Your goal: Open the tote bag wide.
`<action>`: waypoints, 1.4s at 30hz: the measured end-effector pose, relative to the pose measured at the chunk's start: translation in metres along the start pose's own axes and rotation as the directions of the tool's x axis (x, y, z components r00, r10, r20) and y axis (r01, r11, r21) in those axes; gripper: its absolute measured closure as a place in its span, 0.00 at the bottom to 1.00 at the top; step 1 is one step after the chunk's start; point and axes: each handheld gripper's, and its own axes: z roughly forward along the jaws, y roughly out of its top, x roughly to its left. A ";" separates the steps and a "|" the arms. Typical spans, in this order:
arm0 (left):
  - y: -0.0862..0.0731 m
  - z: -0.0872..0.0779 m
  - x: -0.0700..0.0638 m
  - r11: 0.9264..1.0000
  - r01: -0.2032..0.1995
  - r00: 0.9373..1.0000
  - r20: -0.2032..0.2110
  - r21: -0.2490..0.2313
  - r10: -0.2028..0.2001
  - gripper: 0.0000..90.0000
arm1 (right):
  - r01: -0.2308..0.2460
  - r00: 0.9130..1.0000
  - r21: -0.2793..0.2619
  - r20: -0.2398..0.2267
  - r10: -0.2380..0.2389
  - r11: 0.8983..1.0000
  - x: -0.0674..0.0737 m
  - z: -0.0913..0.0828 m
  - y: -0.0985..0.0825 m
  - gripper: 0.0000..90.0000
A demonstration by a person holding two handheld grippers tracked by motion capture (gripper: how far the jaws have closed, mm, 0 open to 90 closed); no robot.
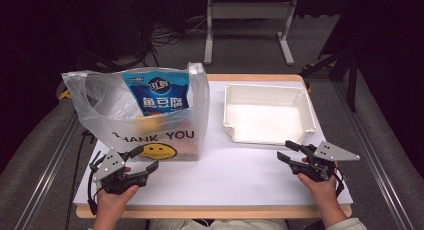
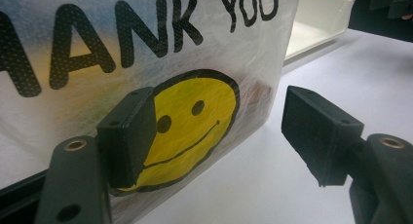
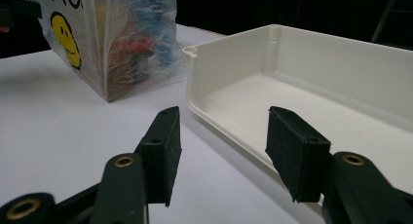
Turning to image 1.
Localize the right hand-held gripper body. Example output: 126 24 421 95
289 140 361 183

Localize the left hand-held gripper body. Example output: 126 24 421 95
89 149 149 195

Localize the white plastic tray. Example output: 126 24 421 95
222 83 318 146

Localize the clear plastic shopping bag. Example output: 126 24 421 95
61 62 211 163

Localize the blue snack bag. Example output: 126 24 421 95
121 70 190 117

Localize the person's right hand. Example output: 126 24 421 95
296 173 342 212

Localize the person's left hand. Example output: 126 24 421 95
94 184 140 213

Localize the person's light clothing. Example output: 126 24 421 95
148 218 290 230

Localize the metal floor rail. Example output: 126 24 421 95
13 113 82 230
333 79 415 230

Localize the bundle of floor cables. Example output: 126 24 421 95
144 14 208 48

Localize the white metal stand frame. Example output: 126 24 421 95
203 0 299 67

